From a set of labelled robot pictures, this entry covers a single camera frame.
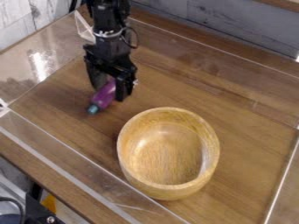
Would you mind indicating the clear acrylic tray walls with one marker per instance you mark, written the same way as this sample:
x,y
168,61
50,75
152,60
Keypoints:
x,y
240,88

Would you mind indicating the purple toy eggplant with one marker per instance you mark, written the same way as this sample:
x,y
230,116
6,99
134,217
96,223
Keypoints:
x,y
103,97

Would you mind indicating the black clamp with screw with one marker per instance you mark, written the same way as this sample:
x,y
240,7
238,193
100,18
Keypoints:
x,y
38,214

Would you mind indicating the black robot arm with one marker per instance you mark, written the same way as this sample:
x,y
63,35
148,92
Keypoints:
x,y
111,25

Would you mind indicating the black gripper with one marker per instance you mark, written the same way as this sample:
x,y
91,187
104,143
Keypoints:
x,y
111,53

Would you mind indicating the brown wooden bowl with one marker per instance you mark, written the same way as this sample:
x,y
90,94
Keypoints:
x,y
168,152

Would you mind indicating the clear acrylic corner bracket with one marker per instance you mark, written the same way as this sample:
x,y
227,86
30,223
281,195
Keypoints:
x,y
84,29

